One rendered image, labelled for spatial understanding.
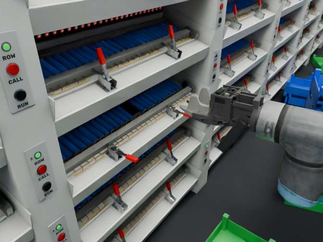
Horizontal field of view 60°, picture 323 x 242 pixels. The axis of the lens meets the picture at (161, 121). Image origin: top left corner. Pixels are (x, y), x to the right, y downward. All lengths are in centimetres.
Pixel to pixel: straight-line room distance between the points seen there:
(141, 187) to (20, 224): 41
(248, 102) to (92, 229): 53
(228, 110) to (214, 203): 70
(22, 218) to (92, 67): 35
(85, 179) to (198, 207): 70
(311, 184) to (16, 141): 59
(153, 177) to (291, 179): 46
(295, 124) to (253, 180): 85
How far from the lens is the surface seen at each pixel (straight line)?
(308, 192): 70
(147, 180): 96
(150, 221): 110
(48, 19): 51
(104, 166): 73
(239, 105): 68
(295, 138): 65
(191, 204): 129
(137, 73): 72
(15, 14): 48
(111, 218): 87
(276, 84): 227
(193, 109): 73
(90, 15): 57
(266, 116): 65
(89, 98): 61
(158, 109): 89
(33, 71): 50
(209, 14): 96
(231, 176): 146
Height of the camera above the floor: 95
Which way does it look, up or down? 31 degrees down
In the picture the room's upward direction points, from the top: straight up
